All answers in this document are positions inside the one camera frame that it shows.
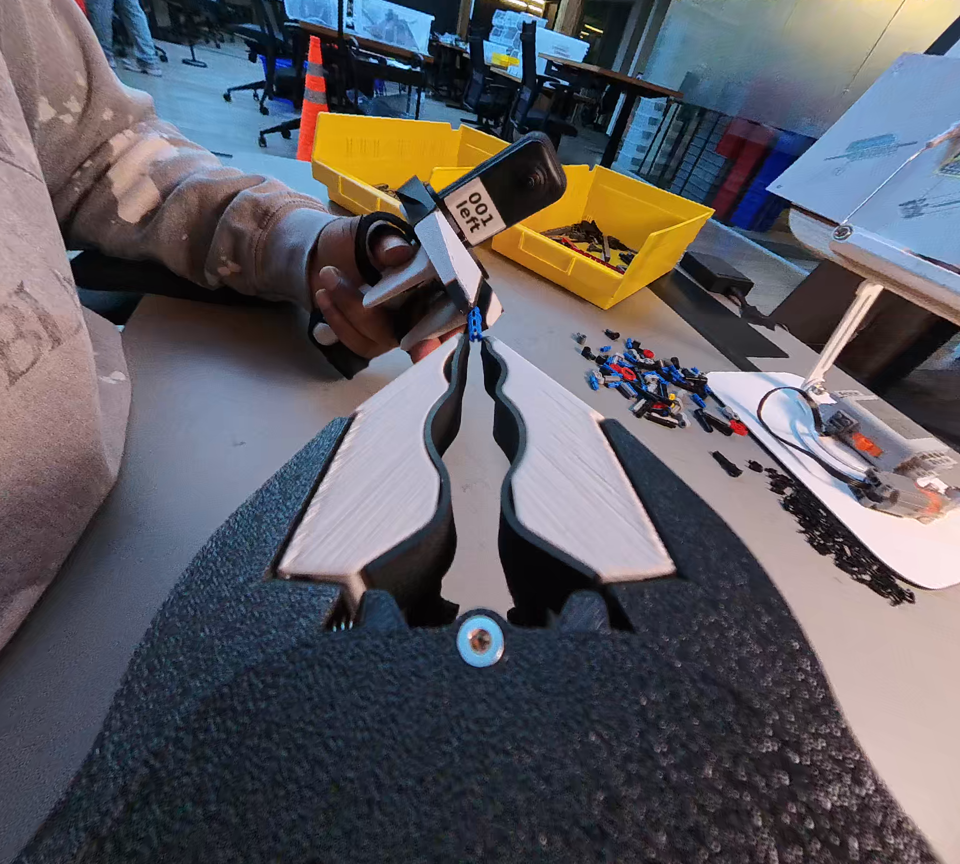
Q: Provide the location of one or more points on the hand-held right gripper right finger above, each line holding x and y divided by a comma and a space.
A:
592, 504

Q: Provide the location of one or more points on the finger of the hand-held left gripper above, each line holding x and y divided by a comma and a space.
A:
465, 318
454, 256

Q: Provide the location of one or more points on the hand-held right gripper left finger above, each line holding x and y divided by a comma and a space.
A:
367, 496

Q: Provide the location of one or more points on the blue friction pin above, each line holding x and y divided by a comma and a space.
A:
474, 324

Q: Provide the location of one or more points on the pile of red black beams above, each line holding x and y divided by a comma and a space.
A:
585, 233

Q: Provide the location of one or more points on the yellow plastic bin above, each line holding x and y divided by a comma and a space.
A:
375, 151
585, 279

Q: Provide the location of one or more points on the instruction booklet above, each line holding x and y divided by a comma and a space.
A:
862, 166

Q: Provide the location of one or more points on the person's left forearm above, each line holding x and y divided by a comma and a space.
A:
247, 233

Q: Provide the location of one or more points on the person's left hand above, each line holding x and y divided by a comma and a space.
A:
337, 294

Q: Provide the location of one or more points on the black office chair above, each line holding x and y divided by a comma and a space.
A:
270, 46
536, 91

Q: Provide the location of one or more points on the pile of mixed building pieces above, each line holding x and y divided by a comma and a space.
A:
652, 384

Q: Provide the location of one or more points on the wooden top background table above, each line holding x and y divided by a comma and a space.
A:
367, 42
615, 80

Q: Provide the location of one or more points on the black pin connector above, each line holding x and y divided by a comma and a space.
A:
726, 464

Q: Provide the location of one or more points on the stack of grey storage drawers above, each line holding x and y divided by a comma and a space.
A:
667, 151

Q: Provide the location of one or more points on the orange traffic cone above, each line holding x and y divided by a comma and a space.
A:
313, 98

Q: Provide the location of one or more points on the black power adapter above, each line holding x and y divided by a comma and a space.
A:
712, 270

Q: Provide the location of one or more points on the red plastic crate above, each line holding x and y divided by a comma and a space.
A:
742, 158

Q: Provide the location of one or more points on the blue plastic crate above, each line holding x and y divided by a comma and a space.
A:
780, 181

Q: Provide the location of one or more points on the grey toy motor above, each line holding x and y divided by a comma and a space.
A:
900, 496

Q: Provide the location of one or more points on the person's body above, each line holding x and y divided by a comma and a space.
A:
52, 429

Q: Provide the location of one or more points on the white book stand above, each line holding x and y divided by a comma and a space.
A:
915, 549

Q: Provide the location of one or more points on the grey battery box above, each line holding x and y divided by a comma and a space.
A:
930, 462

